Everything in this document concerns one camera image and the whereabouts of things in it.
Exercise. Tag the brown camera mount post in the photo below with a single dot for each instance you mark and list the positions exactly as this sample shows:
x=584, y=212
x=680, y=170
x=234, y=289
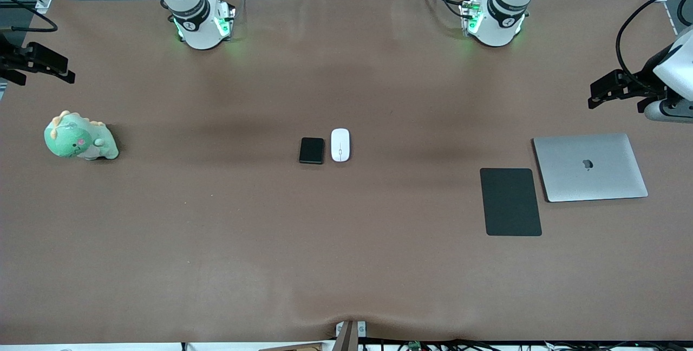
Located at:
x=346, y=340

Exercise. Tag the green dinosaur plush toy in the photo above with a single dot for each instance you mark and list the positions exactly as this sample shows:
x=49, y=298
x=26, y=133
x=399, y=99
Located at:
x=76, y=141

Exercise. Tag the black mouse pad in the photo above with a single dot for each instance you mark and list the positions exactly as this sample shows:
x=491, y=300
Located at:
x=510, y=202

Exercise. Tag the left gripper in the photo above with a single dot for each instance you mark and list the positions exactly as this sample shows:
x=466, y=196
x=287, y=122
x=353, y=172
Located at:
x=640, y=82

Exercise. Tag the small black phone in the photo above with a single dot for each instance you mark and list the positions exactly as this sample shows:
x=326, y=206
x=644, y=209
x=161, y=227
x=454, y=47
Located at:
x=312, y=150

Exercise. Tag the white computer mouse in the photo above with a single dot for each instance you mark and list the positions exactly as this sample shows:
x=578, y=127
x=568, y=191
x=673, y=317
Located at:
x=340, y=140

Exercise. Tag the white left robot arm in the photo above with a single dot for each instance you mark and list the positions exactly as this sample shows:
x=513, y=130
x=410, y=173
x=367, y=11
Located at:
x=501, y=20

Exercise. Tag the brown table cover mat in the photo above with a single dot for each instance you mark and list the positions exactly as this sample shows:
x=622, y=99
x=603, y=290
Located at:
x=216, y=242

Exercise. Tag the silver closed laptop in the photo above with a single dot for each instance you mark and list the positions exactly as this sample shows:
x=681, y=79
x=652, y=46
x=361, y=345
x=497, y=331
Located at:
x=568, y=177

